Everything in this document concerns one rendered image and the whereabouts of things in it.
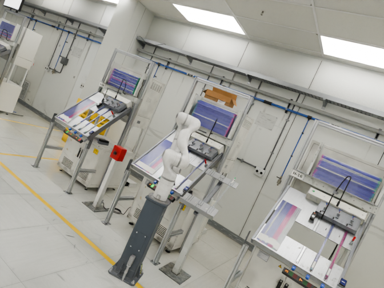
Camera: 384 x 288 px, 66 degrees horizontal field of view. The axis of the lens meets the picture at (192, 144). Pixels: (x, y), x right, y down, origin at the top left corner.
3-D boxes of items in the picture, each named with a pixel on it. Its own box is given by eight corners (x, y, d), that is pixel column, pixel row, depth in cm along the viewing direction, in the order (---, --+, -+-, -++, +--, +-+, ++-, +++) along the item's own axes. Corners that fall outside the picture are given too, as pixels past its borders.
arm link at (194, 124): (166, 166, 244) (184, 172, 247) (171, 161, 233) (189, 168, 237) (182, 116, 267) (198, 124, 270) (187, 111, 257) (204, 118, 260)
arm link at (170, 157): (175, 183, 239) (187, 156, 237) (154, 175, 235) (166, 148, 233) (174, 179, 251) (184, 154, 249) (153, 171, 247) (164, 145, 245)
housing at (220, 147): (219, 159, 324) (219, 149, 314) (184, 142, 347) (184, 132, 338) (223, 154, 328) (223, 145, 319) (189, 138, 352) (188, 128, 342)
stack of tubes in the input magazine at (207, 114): (225, 136, 316) (235, 114, 314) (188, 120, 341) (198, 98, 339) (229, 138, 327) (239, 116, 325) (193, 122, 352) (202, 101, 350)
